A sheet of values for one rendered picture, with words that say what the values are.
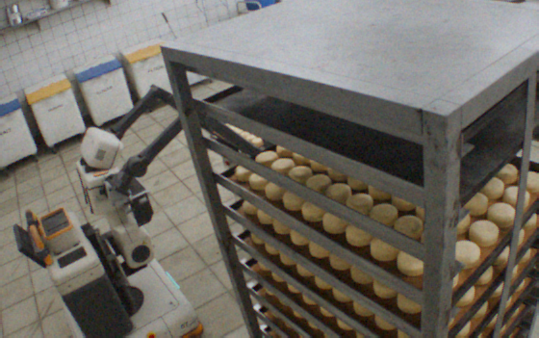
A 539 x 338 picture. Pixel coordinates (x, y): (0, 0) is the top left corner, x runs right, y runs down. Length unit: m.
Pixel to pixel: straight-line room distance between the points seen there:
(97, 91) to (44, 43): 1.01
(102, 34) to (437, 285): 5.88
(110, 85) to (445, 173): 5.32
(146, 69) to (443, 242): 5.37
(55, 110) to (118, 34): 1.38
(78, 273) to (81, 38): 4.35
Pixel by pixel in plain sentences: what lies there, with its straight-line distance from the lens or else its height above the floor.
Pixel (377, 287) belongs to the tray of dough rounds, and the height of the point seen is 1.42.
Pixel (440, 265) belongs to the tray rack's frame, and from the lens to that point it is 0.58.
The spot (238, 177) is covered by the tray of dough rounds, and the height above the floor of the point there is 1.50.
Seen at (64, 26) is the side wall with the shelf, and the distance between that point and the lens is 6.15.
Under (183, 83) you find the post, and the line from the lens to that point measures 0.96.
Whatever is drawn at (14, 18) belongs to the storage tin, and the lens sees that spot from 5.85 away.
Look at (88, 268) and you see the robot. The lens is 2.23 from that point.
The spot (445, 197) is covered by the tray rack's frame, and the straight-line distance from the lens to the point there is 0.52.
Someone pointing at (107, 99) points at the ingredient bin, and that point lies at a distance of 5.72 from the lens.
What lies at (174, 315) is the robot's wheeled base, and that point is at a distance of 2.55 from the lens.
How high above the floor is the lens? 2.02
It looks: 30 degrees down
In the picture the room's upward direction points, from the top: 12 degrees counter-clockwise
